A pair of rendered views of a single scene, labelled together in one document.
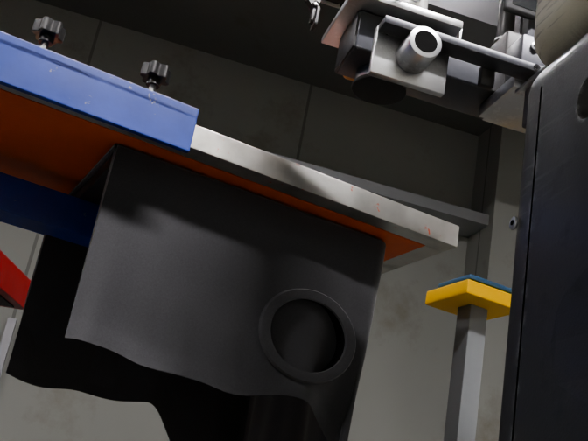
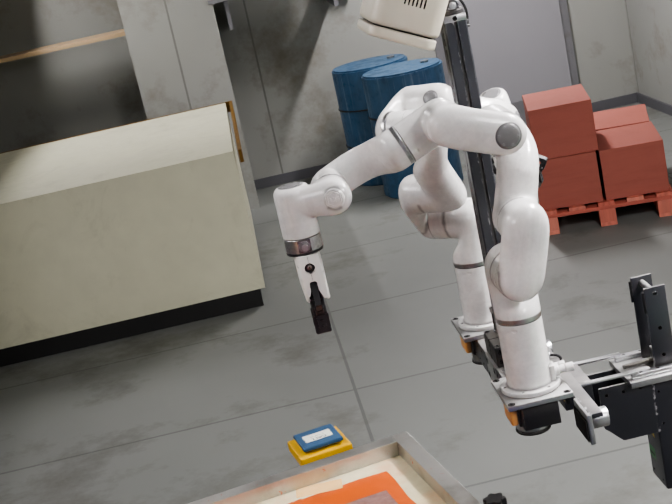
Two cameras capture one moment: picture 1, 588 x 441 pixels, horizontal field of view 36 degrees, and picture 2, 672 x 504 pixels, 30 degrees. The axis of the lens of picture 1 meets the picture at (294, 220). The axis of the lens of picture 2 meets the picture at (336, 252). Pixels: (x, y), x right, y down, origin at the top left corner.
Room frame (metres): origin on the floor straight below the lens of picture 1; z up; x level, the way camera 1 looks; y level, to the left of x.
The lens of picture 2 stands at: (0.98, 2.38, 2.20)
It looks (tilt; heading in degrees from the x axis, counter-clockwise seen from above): 16 degrees down; 280
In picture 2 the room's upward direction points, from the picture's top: 12 degrees counter-clockwise
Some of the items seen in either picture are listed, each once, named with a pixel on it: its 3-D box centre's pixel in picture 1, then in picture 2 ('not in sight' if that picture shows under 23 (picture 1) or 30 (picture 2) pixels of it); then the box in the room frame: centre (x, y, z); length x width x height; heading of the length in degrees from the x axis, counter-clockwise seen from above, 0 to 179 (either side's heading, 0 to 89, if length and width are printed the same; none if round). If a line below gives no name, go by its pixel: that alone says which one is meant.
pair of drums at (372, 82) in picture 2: not in sight; (395, 122); (1.95, -6.97, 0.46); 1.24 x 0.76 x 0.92; 103
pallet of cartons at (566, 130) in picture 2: not in sight; (593, 142); (0.60, -5.50, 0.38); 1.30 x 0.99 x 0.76; 100
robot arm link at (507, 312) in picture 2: not in sight; (513, 282); (1.06, -0.07, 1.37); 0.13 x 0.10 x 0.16; 103
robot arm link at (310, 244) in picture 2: not in sight; (303, 242); (1.45, 0.01, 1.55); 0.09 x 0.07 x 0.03; 103
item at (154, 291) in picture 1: (224, 307); not in sight; (1.33, 0.08, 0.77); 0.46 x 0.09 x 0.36; 114
